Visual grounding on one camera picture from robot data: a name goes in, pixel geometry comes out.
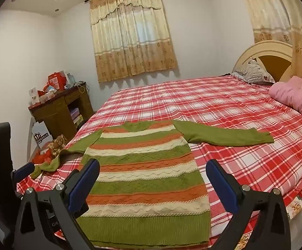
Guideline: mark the brown wooden desk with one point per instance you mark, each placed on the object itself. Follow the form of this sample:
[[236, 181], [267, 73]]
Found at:
[[57, 114]]

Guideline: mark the white printed paper bag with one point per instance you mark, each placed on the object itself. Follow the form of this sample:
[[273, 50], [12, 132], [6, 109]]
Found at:
[[40, 134]]

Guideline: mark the stack of flat boxes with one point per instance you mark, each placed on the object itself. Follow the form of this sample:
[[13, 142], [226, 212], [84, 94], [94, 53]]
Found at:
[[76, 116]]

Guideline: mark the bed with red plaid sheet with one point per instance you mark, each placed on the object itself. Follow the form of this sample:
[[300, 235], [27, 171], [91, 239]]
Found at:
[[244, 114]]

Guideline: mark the brown patterned cloth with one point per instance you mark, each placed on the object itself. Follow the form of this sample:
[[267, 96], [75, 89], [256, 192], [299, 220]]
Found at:
[[57, 145]]

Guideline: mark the grey patterned pillow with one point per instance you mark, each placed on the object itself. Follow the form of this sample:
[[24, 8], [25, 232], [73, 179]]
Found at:
[[255, 73]]

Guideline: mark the beige floral side curtain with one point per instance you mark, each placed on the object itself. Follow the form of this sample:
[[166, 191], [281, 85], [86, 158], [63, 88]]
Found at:
[[278, 13]]

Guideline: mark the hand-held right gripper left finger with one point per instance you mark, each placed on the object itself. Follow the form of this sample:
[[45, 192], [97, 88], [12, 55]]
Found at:
[[84, 185]]

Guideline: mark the pink pillow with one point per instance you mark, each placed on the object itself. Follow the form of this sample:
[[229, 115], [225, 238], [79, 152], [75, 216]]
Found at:
[[294, 96]]

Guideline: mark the red plastic bag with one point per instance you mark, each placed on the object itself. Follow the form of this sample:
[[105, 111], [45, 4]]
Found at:
[[41, 157]]

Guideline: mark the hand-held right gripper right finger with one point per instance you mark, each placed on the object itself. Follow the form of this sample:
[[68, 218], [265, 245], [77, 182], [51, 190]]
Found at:
[[224, 187]]

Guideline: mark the green orange striped knit sweater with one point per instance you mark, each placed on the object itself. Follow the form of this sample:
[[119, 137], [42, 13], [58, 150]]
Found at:
[[145, 177]]

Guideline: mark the beige floral window curtain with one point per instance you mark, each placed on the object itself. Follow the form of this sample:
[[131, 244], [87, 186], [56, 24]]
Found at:
[[132, 36]]

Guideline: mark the red gift bags on desk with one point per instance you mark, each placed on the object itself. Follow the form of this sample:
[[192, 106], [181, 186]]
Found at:
[[57, 80]]

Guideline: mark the white upright box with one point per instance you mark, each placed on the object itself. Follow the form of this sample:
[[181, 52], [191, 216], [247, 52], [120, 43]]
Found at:
[[33, 96]]

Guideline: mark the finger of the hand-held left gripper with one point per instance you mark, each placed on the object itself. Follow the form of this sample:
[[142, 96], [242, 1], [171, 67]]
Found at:
[[23, 171]]

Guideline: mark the cream wooden headboard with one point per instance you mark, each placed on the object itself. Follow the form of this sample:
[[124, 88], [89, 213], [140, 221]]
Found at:
[[265, 50]]

